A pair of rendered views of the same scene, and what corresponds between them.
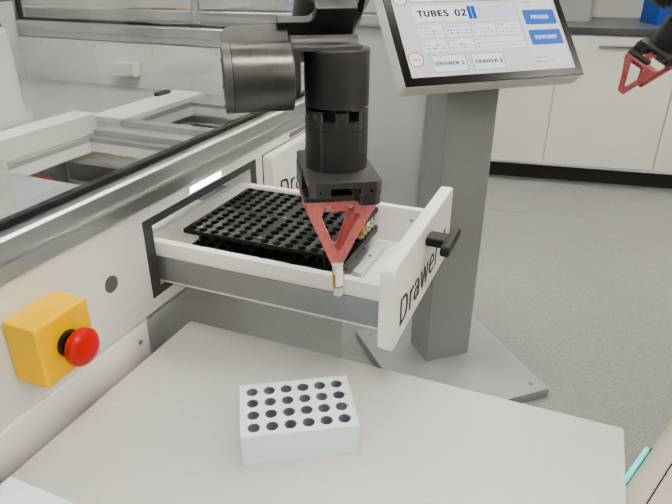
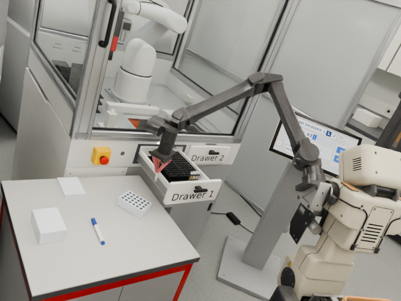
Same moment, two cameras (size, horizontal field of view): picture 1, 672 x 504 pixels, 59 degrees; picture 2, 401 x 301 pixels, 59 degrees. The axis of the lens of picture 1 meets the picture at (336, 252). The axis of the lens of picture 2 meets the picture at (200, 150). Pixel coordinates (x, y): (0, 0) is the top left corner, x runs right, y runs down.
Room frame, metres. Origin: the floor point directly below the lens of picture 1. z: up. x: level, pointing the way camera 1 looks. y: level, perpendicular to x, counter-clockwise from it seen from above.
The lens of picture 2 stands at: (-0.58, -0.66, 1.67)
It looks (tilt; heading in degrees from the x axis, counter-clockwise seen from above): 23 degrees down; 25
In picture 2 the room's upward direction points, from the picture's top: 21 degrees clockwise
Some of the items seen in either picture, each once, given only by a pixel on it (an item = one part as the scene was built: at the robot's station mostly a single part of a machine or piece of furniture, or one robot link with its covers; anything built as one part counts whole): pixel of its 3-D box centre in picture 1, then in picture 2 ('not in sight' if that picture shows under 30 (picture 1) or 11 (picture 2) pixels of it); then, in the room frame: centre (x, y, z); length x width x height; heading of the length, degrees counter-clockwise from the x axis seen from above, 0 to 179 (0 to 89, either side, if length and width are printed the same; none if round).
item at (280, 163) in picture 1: (303, 163); (208, 154); (1.12, 0.06, 0.87); 0.29 x 0.02 x 0.11; 157
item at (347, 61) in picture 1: (330, 76); (168, 134); (0.53, 0.01, 1.14); 0.07 x 0.06 x 0.07; 102
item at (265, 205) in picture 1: (285, 237); (172, 168); (0.78, 0.07, 0.87); 0.22 x 0.18 x 0.06; 67
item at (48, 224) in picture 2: not in sight; (48, 225); (0.13, 0.11, 0.79); 0.13 x 0.09 x 0.05; 68
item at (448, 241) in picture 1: (441, 240); (199, 189); (0.69, -0.14, 0.91); 0.07 x 0.04 x 0.01; 157
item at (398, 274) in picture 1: (419, 258); (194, 191); (0.70, -0.11, 0.87); 0.29 x 0.02 x 0.11; 157
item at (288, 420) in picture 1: (297, 417); (134, 203); (0.50, 0.04, 0.78); 0.12 x 0.08 x 0.04; 99
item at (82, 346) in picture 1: (78, 345); (104, 160); (0.50, 0.26, 0.88); 0.04 x 0.03 x 0.04; 157
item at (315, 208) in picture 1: (335, 213); (161, 162); (0.54, 0.00, 1.01); 0.07 x 0.07 x 0.09; 10
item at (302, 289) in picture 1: (280, 239); (170, 168); (0.78, 0.08, 0.86); 0.40 x 0.26 x 0.06; 67
